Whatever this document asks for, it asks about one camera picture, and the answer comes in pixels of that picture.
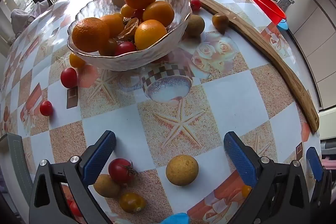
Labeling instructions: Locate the brown longan fruit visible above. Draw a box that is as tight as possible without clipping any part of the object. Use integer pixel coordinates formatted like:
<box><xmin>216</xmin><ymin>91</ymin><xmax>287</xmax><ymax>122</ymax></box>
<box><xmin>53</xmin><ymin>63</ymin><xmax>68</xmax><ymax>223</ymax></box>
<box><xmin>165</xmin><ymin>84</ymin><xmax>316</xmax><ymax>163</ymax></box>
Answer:
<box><xmin>93</xmin><ymin>174</ymin><xmax>120</xmax><ymax>198</ymax></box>

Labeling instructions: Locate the yellow cherry tomato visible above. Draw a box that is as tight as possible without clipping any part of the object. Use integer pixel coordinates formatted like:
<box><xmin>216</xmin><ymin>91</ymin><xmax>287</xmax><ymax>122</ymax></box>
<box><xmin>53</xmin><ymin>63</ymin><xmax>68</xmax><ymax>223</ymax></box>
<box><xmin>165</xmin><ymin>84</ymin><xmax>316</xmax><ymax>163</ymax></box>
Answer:
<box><xmin>119</xmin><ymin>192</ymin><xmax>147</xmax><ymax>214</ymax></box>

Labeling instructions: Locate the small red cherry tomato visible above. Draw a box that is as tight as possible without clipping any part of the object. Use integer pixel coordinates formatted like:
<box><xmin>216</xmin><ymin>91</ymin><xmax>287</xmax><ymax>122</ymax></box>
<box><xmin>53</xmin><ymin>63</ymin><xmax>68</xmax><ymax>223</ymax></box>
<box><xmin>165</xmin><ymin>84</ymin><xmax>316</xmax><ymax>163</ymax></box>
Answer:
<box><xmin>39</xmin><ymin>100</ymin><xmax>54</xmax><ymax>117</ymax></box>

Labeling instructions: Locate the yellow-brown round fruit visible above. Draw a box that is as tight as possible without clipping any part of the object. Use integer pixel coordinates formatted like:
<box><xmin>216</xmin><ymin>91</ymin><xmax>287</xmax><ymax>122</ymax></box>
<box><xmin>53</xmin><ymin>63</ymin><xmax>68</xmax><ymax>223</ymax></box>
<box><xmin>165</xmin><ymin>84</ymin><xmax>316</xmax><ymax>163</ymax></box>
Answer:
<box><xmin>166</xmin><ymin>155</ymin><xmax>199</xmax><ymax>186</ymax></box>

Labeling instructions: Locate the green-rimmed white tray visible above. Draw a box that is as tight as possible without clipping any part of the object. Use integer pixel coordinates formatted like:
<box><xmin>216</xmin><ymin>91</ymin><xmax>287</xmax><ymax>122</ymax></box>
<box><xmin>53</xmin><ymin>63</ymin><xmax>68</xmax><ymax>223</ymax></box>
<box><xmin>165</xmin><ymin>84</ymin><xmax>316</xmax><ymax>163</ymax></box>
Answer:
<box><xmin>1</xmin><ymin>133</ymin><xmax>33</xmax><ymax>205</ymax></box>

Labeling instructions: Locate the yellow tomato beside bowl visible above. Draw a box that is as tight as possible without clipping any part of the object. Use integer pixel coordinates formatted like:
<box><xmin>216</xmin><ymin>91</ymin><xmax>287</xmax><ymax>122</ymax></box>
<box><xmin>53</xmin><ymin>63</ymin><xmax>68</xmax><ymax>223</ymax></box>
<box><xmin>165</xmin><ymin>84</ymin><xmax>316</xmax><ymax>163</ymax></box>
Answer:
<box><xmin>69</xmin><ymin>53</ymin><xmax>85</xmax><ymax>69</ymax></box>

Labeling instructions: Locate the red plastic basin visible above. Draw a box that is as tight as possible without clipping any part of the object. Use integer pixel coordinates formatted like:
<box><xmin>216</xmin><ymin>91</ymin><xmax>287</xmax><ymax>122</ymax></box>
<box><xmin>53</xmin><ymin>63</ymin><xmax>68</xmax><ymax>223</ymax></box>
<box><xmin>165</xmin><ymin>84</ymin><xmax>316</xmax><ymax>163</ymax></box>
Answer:
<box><xmin>254</xmin><ymin>0</ymin><xmax>286</xmax><ymax>25</ymax></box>

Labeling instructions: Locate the small orange fruit by board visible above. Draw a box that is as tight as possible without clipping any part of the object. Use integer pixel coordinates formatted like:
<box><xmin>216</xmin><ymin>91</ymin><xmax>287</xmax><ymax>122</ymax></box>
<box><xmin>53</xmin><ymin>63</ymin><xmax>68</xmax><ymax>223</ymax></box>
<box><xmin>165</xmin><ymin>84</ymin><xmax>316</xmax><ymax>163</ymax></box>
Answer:
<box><xmin>212</xmin><ymin>13</ymin><xmax>230</xmax><ymax>34</ymax></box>

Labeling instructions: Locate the brown kiwi behind bowl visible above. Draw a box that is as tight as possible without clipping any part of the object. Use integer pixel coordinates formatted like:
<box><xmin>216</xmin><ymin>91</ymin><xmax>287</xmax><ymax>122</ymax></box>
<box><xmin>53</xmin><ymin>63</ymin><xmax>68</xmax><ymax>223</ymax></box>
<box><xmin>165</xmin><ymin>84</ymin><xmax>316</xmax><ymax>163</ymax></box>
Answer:
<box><xmin>185</xmin><ymin>14</ymin><xmax>205</xmax><ymax>38</ymax></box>

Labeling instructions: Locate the long wooden board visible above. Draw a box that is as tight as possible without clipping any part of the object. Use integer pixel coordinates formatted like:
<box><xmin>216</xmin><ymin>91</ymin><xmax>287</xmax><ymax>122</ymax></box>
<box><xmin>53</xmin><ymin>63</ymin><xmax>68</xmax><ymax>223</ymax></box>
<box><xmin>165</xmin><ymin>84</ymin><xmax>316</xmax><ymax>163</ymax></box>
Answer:
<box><xmin>200</xmin><ymin>0</ymin><xmax>319</xmax><ymax>133</ymax></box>

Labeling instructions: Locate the front right orange in bowl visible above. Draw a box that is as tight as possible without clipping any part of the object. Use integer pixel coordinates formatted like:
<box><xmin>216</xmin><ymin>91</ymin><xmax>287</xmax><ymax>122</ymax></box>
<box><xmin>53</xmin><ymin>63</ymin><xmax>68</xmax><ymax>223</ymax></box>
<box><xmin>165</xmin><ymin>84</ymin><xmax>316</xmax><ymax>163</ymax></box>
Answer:
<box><xmin>134</xmin><ymin>19</ymin><xmax>167</xmax><ymax>50</ymax></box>

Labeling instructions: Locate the red tomato behind bowl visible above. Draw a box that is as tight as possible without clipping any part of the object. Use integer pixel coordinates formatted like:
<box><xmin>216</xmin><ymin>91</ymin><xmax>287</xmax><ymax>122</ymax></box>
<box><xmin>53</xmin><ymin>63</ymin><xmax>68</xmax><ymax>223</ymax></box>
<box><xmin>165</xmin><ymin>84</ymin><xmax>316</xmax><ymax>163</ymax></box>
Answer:
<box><xmin>190</xmin><ymin>0</ymin><xmax>202</xmax><ymax>12</ymax></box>

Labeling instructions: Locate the glass fruit bowl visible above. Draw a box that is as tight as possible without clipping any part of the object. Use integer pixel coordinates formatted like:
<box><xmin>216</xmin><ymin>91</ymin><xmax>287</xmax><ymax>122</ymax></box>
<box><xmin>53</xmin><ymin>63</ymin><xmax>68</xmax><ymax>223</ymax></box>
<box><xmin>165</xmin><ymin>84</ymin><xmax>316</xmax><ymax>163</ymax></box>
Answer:
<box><xmin>67</xmin><ymin>0</ymin><xmax>192</xmax><ymax>72</ymax></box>

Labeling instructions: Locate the back right orange in bowl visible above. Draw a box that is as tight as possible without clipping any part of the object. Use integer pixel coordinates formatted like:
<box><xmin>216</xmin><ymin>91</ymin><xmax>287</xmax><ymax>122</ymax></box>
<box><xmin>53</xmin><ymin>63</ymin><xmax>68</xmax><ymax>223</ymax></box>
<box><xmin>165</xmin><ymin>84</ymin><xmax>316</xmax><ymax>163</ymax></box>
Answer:
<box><xmin>142</xmin><ymin>1</ymin><xmax>175</xmax><ymax>27</ymax></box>

